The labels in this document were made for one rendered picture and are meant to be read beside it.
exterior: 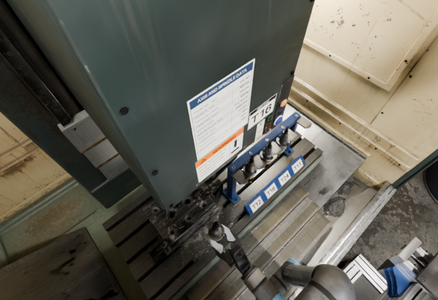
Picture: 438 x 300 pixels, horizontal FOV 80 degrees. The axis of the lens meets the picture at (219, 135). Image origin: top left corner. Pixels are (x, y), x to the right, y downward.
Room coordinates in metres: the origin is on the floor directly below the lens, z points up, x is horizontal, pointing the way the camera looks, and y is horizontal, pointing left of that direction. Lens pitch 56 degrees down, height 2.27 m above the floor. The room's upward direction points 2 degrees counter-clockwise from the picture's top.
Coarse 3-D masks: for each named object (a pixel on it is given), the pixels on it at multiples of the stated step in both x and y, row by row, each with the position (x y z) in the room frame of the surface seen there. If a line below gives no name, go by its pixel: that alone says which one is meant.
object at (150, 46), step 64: (64, 0) 0.23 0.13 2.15; (128, 0) 0.26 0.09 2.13; (192, 0) 0.31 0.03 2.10; (256, 0) 0.39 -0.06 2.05; (64, 64) 0.32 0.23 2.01; (128, 64) 0.25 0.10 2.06; (192, 64) 0.31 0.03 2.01; (256, 64) 0.40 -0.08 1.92; (128, 128) 0.23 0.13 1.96; (256, 128) 0.42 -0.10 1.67
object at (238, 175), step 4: (236, 172) 0.51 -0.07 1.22; (240, 172) 0.51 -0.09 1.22; (232, 176) 0.50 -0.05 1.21; (236, 176) 0.50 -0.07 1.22; (240, 176) 0.50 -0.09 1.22; (244, 176) 0.49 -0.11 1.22; (236, 180) 0.48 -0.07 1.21; (240, 180) 0.48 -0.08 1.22; (244, 180) 0.48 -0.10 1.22; (240, 184) 0.46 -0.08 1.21
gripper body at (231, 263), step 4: (232, 244) 0.22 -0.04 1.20; (236, 244) 0.22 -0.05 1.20; (228, 248) 0.21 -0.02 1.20; (232, 248) 0.20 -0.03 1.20; (228, 252) 0.19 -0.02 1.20; (228, 256) 0.18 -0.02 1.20; (228, 260) 0.16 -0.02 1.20; (232, 260) 0.16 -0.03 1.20; (228, 264) 0.16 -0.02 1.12; (232, 264) 0.15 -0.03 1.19; (248, 268) 0.14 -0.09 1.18; (252, 268) 0.14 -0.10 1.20; (244, 272) 0.13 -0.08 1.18; (248, 272) 0.12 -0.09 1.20; (244, 276) 0.11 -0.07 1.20
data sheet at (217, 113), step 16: (224, 80) 0.34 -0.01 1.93; (240, 80) 0.37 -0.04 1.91; (208, 96) 0.32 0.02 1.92; (224, 96) 0.34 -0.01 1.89; (240, 96) 0.37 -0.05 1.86; (192, 112) 0.30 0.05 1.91; (208, 112) 0.32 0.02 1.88; (224, 112) 0.34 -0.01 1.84; (240, 112) 0.37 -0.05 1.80; (192, 128) 0.29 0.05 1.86; (208, 128) 0.32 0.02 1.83; (224, 128) 0.34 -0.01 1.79; (208, 144) 0.31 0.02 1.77
